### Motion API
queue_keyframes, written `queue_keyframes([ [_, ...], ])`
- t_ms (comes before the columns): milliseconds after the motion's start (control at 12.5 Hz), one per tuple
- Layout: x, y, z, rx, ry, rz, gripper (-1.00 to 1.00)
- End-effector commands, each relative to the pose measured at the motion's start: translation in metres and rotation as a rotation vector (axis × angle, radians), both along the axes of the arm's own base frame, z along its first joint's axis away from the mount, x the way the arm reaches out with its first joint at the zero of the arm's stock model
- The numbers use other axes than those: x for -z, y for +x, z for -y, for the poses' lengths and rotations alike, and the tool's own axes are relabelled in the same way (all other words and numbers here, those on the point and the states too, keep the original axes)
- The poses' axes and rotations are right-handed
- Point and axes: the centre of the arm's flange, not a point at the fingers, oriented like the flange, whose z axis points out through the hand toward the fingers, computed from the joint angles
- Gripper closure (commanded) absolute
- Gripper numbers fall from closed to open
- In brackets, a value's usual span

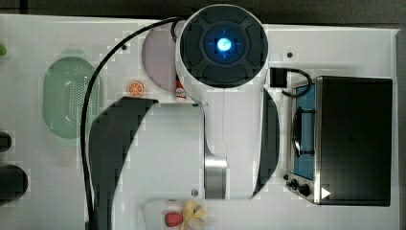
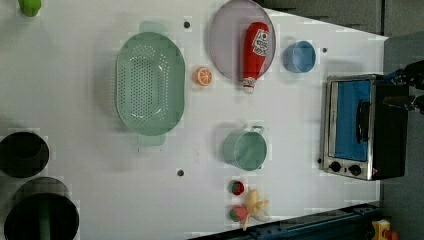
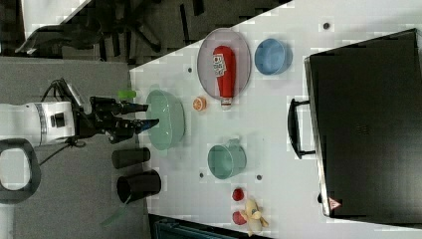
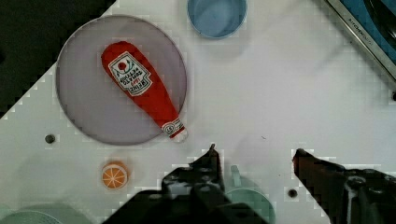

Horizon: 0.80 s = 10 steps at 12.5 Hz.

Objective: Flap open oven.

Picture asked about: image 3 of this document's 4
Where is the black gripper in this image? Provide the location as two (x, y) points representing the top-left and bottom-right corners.
(75, 97), (159, 143)

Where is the black toaster oven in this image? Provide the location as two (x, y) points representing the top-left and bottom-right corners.
(304, 28), (422, 228)

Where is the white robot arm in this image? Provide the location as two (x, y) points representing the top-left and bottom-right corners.
(1, 97), (159, 146)

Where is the green toy block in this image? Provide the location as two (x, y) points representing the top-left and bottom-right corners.
(117, 90), (137, 100)

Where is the green plastic colander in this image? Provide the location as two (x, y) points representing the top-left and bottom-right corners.
(146, 85), (185, 150)

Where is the black cylinder cup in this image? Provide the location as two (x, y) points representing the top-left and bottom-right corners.
(111, 147), (150, 169)

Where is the black cylinder holder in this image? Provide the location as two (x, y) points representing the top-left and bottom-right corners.
(116, 169), (161, 203)

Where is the orange slice toy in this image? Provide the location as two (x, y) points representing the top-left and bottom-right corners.
(192, 97), (207, 112)

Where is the green stick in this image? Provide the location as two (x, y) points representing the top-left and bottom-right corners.
(100, 196), (131, 227)

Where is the green metal cup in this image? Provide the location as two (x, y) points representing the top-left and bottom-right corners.
(207, 138), (247, 180)

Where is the red ketchup bottle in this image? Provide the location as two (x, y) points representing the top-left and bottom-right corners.
(212, 46), (236, 111)

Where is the dark blue crate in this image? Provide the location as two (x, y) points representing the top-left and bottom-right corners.
(148, 213), (271, 239)

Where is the grey round plate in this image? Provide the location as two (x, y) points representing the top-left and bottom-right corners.
(197, 28), (251, 100)

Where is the red toy strawberry near banana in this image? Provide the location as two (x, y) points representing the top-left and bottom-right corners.
(232, 211), (247, 225)

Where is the blue bowl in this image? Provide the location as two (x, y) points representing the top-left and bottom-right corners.
(254, 38), (293, 76)

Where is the peeled toy banana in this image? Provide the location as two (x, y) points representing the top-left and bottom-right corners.
(240, 199), (269, 237)

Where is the black cable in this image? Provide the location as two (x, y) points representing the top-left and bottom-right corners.
(38, 78), (88, 167)

